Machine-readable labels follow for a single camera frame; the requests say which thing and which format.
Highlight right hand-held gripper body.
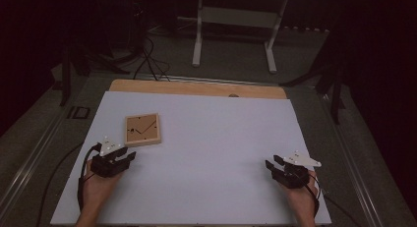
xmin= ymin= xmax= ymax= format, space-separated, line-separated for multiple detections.
xmin=270 ymin=150 xmax=323 ymax=190

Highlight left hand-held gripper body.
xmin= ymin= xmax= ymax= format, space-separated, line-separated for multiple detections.
xmin=90 ymin=136 xmax=130 ymax=179

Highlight small wooden box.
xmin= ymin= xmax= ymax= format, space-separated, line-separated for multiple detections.
xmin=124 ymin=112 xmax=162 ymax=148

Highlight person's right hand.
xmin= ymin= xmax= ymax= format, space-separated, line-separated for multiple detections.
xmin=277 ymin=169 xmax=320 ymax=215

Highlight person's left hand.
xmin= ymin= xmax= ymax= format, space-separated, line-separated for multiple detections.
xmin=81 ymin=159 xmax=125 ymax=206

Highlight black rectangular floor plate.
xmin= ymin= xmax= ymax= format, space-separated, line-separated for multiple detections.
xmin=66 ymin=105 xmax=91 ymax=121

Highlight white table sheet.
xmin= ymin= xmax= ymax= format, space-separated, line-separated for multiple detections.
xmin=50 ymin=90 xmax=332 ymax=227

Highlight black tripod stand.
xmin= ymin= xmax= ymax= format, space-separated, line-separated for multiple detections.
xmin=59 ymin=44 xmax=131 ymax=107
xmin=279 ymin=32 xmax=347 ymax=125

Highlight white metal stand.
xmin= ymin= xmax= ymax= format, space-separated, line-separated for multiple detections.
xmin=191 ymin=0 xmax=290 ymax=75

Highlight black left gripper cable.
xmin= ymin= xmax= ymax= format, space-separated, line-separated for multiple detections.
xmin=77 ymin=142 xmax=103 ymax=212

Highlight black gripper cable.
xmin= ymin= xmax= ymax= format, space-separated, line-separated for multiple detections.
xmin=303 ymin=172 xmax=322 ymax=219
xmin=77 ymin=142 xmax=103 ymax=212

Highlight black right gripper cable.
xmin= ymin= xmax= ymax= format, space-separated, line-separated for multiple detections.
xmin=303 ymin=172 xmax=322 ymax=219

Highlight thin black floor cable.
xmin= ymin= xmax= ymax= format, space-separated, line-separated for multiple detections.
xmin=34 ymin=141 xmax=85 ymax=227
xmin=322 ymin=193 xmax=358 ymax=227

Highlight long metal floor rail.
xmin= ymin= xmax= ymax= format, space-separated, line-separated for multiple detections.
xmin=318 ymin=91 xmax=386 ymax=227
xmin=0 ymin=112 xmax=68 ymax=218
xmin=143 ymin=74 xmax=280 ymax=87

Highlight black floor cables bundle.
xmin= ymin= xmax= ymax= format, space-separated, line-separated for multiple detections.
xmin=132 ymin=35 xmax=172 ymax=83

